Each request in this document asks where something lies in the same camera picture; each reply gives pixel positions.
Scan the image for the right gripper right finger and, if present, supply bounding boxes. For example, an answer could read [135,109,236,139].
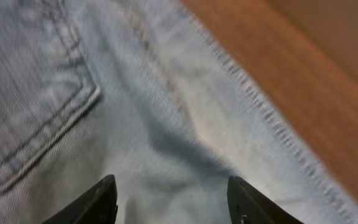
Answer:
[227,176,302,224]

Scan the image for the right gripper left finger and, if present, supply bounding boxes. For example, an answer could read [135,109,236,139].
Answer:
[42,174,118,224]

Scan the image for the light blue denim shorts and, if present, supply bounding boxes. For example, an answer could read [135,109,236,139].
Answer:
[0,1,358,223]

